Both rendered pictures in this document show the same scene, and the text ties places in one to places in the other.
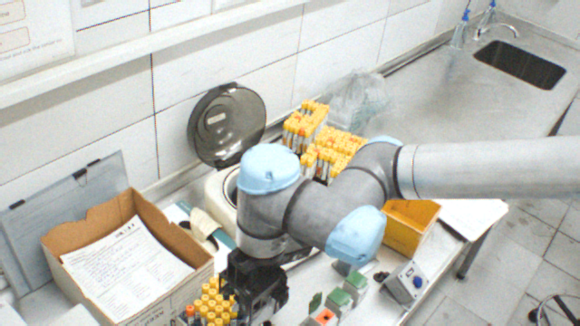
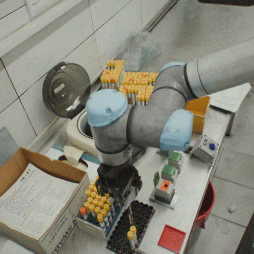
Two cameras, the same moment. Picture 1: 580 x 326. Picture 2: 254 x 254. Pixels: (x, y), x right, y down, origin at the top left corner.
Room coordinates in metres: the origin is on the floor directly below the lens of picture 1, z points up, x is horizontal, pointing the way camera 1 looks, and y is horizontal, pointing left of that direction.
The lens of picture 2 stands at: (0.08, 0.02, 1.71)
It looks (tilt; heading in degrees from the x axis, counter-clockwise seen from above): 44 degrees down; 355
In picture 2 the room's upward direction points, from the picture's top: 7 degrees counter-clockwise
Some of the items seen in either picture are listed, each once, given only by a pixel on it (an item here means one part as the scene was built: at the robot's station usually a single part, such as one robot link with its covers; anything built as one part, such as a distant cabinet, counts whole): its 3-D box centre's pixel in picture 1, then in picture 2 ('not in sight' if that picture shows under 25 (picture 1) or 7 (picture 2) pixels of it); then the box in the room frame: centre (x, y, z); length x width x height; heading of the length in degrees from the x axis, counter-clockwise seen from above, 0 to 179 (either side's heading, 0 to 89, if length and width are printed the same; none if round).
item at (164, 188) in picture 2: (322, 324); (164, 190); (0.57, -0.12, 0.92); 0.05 x 0.04 x 0.06; 54
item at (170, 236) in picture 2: not in sight; (172, 238); (0.43, -0.10, 0.88); 0.07 x 0.07 x 0.01; 53
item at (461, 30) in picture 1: (461, 28); not in sight; (2.21, -0.74, 0.97); 0.08 x 0.07 x 0.20; 147
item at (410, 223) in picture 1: (405, 221); (190, 112); (0.90, -0.32, 0.93); 0.13 x 0.13 x 0.10; 58
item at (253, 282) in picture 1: (255, 270); (116, 173); (0.47, 0.03, 1.19); 0.09 x 0.08 x 0.12; 144
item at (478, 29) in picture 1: (498, 31); not in sight; (2.37, -0.99, 0.94); 0.24 x 0.17 x 0.14; 53
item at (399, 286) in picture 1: (400, 277); (200, 147); (0.72, -0.29, 0.92); 0.13 x 0.07 x 0.08; 53
